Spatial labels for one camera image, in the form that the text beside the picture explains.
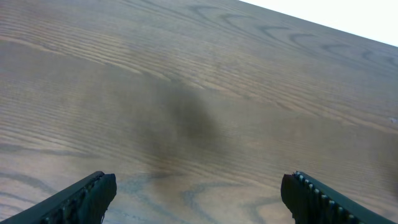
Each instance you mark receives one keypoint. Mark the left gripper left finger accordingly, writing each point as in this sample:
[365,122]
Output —
[84,202]

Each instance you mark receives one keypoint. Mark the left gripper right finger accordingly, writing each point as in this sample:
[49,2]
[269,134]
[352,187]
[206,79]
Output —
[312,202]

